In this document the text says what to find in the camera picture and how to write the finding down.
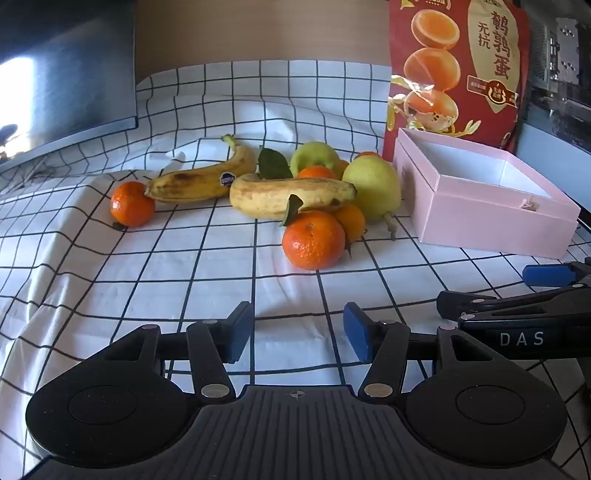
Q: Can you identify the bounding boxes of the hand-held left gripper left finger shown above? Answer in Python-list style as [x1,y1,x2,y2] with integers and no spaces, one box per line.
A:
[97,301,254,403]

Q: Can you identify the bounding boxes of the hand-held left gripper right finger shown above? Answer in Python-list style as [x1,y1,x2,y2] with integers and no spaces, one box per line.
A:
[343,303,497,403]

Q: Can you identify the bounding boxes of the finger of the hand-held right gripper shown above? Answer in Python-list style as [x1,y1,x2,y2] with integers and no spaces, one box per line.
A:
[523,258,591,287]
[436,284,591,322]

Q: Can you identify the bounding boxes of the pink cardboard box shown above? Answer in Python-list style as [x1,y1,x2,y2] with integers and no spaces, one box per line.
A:
[392,128,581,260]

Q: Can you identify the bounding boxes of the large mandarin with leaf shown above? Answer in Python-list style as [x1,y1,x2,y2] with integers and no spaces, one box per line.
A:
[281,194,347,271]

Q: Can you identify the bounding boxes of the plain yellow banana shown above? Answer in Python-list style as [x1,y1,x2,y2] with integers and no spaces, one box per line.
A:
[229,173,358,220]

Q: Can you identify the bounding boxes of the yellow-green pear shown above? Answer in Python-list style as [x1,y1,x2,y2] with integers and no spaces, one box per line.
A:
[342,155,402,241]

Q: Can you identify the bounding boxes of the banana with sticker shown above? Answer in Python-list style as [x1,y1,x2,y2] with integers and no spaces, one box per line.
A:
[144,134,258,204]

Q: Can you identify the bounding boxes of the green apple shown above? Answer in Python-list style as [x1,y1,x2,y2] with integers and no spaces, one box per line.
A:
[290,141,341,176]

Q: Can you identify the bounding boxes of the grey flat panel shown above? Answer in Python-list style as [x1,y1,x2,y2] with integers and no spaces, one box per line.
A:
[512,117,591,232]

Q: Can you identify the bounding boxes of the white black checked tablecloth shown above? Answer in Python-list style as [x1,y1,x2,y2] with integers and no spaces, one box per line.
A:
[0,60,591,480]

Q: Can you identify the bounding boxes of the dark green leaf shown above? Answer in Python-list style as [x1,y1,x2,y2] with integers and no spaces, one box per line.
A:
[257,146,294,181]

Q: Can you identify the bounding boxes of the metal computer chassis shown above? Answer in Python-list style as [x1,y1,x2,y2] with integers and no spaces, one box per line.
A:
[526,0,591,155]

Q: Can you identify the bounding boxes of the red printed bag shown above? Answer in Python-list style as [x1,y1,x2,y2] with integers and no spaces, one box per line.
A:
[382,0,531,160]

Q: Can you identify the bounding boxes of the brown cardboard panel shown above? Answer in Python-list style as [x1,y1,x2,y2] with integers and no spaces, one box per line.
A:
[134,0,393,86]

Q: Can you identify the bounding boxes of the dark monitor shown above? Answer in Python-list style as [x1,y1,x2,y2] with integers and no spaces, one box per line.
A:
[0,0,139,162]

